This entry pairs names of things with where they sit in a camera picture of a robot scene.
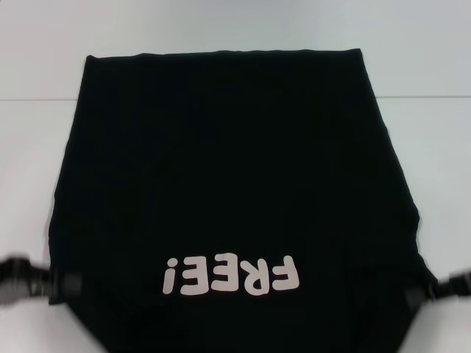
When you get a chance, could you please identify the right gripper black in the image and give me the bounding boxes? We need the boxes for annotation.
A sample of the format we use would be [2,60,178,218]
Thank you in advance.
[403,269,471,307]

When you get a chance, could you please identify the black shirt with FREE print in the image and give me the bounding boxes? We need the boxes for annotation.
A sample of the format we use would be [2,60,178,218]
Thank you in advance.
[47,47,437,353]

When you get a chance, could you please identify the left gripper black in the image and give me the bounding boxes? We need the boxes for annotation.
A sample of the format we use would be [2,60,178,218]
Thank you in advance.
[0,252,85,305]

